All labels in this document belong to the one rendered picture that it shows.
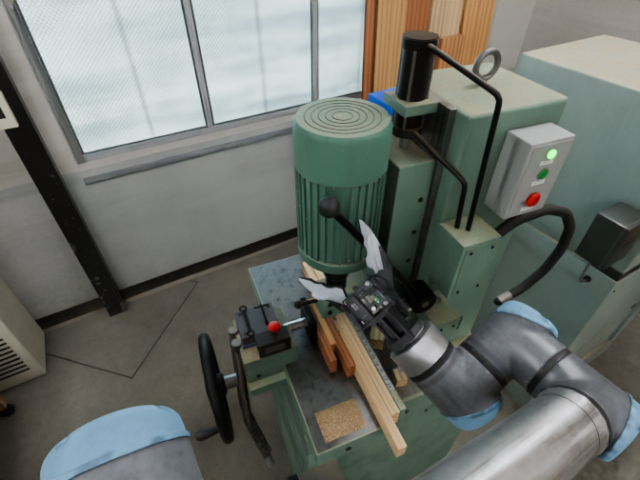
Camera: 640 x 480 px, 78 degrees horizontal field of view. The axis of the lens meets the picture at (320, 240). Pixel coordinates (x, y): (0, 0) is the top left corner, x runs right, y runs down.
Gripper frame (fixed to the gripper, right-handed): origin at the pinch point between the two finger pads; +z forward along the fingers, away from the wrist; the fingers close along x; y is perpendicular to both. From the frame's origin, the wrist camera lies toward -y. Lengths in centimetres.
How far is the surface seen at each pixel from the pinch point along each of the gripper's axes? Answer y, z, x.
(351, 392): -21.6, -27.2, 25.4
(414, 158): -9.6, 1.5, -21.7
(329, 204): 9.3, 4.0, -7.0
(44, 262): -85, 98, 130
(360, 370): -22.5, -24.7, 20.4
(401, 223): -14.8, -5.7, -11.2
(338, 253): -8.9, -1.6, 1.5
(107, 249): -104, 88, 112
